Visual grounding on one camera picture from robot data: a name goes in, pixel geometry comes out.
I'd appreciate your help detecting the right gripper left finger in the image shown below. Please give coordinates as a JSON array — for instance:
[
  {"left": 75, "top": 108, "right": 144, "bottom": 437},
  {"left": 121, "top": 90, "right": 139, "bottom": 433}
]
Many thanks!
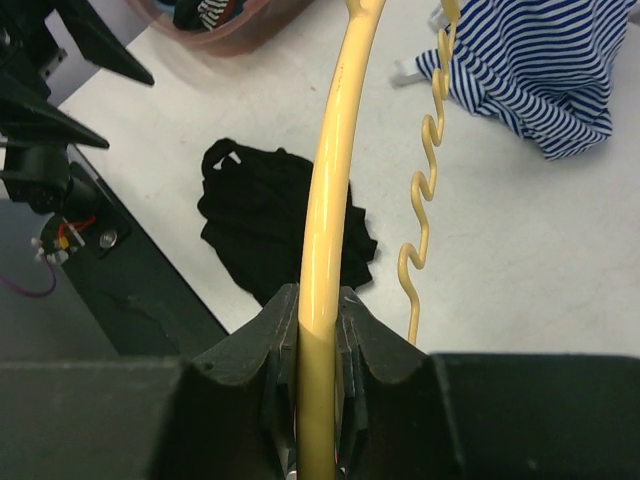
[{"left": 172, "top": 284, "right": 299, "bottom": 479}]

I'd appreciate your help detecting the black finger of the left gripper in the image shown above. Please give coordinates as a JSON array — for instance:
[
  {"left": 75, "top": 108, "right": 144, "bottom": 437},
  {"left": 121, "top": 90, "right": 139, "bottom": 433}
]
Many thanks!
[{"left": 1, "top": 1, "right": 154, "bottom": 149}]

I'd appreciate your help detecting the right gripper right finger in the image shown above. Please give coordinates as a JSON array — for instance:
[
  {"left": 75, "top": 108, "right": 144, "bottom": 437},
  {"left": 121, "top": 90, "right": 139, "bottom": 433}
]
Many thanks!
[{"left": 336, "top": 287, "right": 463, "bottom": 479}]

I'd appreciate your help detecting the yellow plastic hanger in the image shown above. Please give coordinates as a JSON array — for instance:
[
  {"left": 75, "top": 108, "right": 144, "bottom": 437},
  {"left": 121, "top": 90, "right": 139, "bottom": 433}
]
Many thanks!
[{"left": 294, "top": 0, "right": 461, "bottom": 480}]

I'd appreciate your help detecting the black tank top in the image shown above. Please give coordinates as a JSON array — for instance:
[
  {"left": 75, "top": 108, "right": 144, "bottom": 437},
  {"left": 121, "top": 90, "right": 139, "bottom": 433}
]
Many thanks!
[{"left": 197, "top": 137, "right": 380, "bottom": 307}]

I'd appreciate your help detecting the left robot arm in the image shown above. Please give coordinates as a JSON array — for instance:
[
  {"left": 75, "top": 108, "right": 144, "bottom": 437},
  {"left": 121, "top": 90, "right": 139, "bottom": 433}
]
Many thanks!
[{"left": 1, "top": 1, "right": 154, "bottom": 219}]

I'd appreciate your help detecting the blue striped tank top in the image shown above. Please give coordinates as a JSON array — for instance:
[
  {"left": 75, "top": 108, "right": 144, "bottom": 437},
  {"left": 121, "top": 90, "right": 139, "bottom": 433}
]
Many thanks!
[{"left": 414, "top": 0, "right": 636, "bottom": 162}]

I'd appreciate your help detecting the pile of dark clothes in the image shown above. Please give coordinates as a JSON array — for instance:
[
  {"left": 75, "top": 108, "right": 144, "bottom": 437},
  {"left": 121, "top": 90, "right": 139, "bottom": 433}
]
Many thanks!
[{"left": 154, "top": 0, "right": 246, "bottom": 32}]

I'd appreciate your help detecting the pink laundry basket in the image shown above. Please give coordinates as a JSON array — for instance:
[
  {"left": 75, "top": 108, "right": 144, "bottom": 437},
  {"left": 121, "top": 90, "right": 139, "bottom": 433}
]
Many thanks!
[{"left": 129, "top": 0, "right": 309, "bottom": 57}]

